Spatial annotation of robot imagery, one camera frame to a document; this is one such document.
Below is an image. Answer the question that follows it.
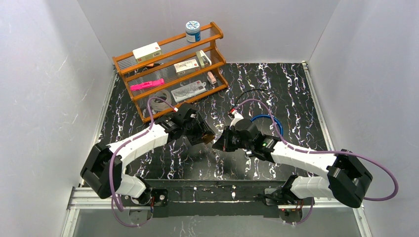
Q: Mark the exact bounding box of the packaged item bottom shelf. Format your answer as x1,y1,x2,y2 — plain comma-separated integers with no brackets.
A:
171,80,207,103

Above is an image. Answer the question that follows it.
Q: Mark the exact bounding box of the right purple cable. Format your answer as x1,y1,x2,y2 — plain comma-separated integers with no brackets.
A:
232,98,399,202

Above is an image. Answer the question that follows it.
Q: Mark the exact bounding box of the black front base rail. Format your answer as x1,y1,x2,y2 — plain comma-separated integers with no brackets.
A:
122,180,311,218

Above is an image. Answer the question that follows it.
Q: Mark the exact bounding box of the pink plastic tool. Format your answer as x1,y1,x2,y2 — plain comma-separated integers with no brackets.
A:
130,78,165,91

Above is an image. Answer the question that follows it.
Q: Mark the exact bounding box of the white box top shelf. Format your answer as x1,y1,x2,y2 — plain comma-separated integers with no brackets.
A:
132,42,162,63

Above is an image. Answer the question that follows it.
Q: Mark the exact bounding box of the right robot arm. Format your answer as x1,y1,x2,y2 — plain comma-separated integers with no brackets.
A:
212,119,373,208

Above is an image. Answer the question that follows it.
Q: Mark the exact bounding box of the blue cable bike lock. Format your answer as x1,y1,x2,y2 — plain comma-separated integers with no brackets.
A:
250,114,284,136

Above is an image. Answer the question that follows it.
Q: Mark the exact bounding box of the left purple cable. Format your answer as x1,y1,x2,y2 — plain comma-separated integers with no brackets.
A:
109,96,179,228

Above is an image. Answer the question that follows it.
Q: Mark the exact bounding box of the brass padlock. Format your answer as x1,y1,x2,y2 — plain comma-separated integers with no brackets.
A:
202,134,215,144

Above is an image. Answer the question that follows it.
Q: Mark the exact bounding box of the black cable padlock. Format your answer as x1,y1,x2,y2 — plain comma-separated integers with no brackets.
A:
228,89,269,114

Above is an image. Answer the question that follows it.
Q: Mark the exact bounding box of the white box shelf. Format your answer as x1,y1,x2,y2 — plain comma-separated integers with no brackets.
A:
174,59,200,76
132,42,162,63

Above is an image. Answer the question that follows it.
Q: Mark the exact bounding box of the blue lidded jar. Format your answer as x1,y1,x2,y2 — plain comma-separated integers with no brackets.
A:
185,21,201,43

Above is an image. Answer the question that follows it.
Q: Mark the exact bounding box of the purple cable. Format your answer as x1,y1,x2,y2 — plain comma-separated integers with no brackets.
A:
232,98,399,202
109,96,179,228

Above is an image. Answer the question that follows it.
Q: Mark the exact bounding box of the orange wooden shelf rack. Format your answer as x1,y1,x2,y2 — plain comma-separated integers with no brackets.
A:
112,22,228,122

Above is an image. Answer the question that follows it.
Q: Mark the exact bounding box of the white box middle shelf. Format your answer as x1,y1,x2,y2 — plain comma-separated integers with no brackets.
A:
174,59,200,76

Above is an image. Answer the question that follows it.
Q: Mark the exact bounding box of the clear tape roll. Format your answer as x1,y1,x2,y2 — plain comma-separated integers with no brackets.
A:
149,89,172,112

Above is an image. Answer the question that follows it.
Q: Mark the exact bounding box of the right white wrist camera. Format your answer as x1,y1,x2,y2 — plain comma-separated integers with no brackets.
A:
229,109,244,127

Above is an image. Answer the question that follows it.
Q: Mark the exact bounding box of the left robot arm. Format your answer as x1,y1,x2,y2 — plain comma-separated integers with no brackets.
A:
80,103,215,199

